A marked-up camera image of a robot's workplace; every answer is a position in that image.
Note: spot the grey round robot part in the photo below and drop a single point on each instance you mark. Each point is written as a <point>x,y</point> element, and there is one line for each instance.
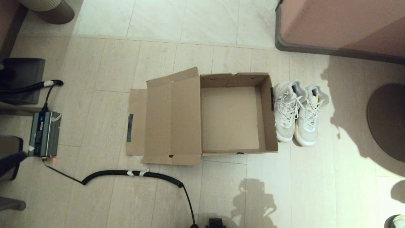
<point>397,222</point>

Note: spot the white sneaker black logo print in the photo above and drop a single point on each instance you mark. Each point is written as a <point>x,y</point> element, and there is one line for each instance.
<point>284,120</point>

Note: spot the grey power inverter box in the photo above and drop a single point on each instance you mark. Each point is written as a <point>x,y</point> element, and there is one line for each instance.
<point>44,133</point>

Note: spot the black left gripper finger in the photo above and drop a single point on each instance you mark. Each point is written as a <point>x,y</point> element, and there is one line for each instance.
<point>11,163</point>

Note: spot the pink sofa grey base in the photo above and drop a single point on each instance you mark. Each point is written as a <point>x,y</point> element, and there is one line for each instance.
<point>341,22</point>

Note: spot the white sneaker orange logo print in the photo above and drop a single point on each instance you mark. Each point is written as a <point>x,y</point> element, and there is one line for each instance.
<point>308,126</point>

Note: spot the brown stool black rim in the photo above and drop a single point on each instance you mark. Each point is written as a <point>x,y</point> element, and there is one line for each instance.
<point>9,144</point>

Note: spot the grey furniture leg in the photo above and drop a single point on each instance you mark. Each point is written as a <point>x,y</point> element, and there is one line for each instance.
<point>11,204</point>

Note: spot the brown wooden furniture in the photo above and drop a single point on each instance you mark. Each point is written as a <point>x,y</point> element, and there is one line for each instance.
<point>8,22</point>

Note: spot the dark grey square box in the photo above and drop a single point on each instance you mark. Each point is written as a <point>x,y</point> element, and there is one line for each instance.
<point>22,69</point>

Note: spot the brown cardboard shoe box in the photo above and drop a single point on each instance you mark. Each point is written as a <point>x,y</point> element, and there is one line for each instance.
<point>231,120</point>

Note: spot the beige ribbed round stool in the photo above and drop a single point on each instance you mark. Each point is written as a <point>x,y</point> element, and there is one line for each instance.
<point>60,14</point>

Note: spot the round brown table base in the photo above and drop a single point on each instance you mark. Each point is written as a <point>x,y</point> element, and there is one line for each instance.
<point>389,120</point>

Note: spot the robot base chassis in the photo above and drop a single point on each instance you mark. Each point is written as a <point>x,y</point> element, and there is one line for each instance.
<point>215,223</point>

